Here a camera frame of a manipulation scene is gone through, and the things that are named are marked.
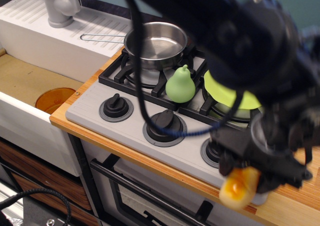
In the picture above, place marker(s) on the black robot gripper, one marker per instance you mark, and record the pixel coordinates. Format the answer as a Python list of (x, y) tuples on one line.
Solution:
[(244, 148)]

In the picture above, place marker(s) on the toy bread loaf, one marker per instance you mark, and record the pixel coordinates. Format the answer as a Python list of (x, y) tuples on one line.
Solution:
[(239, 187)]

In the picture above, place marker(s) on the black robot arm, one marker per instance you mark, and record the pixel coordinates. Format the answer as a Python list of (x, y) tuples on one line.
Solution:
[(255, 49)]

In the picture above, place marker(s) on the right black stove knob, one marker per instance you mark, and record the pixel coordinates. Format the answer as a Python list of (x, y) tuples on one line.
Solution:
[(209, 154)]

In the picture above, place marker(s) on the black stove knob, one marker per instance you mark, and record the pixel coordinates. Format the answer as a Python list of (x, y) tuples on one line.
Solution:
[(116, 109), (209, 154), (164, 120)]

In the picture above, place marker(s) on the grey toy stove top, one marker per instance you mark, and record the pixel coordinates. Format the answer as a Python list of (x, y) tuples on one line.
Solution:
[(185, 156)]

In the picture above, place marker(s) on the lime green plate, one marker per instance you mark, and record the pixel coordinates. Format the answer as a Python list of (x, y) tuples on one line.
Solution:
[(227, 96)]

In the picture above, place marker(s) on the middle black stove knob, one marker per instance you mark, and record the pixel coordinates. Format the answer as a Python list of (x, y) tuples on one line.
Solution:
[(164, 120)]

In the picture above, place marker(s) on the green toy pear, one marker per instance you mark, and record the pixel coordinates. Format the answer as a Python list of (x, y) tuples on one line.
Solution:
[(180, 88)]

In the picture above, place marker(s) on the left black stove knob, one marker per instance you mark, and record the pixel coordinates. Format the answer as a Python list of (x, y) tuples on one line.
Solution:
[(116, 109)]

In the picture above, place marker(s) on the stainless steel pan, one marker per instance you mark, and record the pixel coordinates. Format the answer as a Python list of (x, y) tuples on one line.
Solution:
[(163, 44)]

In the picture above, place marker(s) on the right black burner grate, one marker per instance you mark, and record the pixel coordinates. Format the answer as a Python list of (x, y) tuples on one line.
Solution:
[(209, 111)]

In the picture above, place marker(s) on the black burner grate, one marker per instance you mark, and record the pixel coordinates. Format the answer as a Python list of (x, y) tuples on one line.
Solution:
[(209, 111), (120, 75)]

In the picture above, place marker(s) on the left black burner grate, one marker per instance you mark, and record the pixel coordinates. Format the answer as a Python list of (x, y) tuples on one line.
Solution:
[(120, 75)]

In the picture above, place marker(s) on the wooden drawer front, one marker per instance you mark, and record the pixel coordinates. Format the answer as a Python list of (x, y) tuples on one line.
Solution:
[(27, 171)]

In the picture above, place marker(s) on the white toy sink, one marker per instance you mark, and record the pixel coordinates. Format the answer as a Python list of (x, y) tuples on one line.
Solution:
[(35, 58)]

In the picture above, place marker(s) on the grey toy faucet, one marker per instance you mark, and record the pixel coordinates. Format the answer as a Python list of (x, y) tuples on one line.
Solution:
[(61, 12)]

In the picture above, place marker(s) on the oven door with handle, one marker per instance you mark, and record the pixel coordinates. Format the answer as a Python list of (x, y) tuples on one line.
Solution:
[(143, 198)]

